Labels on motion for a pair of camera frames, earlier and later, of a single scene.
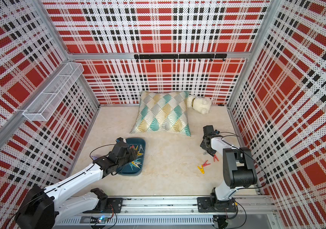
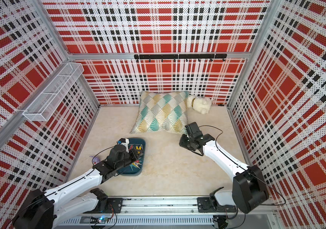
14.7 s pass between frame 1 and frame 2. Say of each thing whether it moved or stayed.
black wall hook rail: stayed
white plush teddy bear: stayed
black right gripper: moved
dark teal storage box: stayed
